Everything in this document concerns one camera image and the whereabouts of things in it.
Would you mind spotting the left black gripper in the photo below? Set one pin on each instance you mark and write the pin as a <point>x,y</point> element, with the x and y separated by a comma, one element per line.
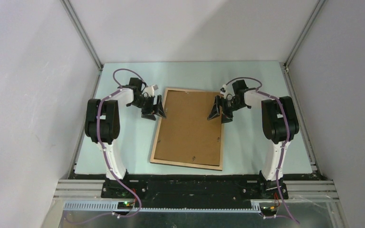
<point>158,109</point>

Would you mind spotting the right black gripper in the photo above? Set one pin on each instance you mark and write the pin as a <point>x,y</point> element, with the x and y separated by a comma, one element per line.
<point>225,118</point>

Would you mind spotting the black picture frame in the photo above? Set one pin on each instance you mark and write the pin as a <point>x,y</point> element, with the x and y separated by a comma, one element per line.
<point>155,148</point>

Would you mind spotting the brown cardboard backing board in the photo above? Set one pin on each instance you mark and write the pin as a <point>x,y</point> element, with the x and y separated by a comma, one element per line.
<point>188,129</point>

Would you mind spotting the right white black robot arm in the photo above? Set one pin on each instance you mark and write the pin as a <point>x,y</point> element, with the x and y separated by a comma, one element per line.
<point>279,123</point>

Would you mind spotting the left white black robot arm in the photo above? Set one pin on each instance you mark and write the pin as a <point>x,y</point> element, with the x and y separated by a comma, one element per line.
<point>102,123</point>

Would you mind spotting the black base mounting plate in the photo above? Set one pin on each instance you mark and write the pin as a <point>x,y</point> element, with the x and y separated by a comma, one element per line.
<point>142,187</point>

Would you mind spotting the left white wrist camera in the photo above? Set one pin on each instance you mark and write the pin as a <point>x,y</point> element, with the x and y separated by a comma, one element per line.
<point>149,91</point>

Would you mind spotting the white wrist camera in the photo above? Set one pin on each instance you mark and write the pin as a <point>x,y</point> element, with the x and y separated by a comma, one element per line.
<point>149,91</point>
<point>224,91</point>

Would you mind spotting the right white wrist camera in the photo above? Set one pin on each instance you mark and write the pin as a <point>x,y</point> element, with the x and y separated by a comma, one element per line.
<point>224,91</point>

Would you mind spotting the aluminium frame rail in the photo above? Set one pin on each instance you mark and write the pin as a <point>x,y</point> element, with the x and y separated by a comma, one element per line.
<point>86,195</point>

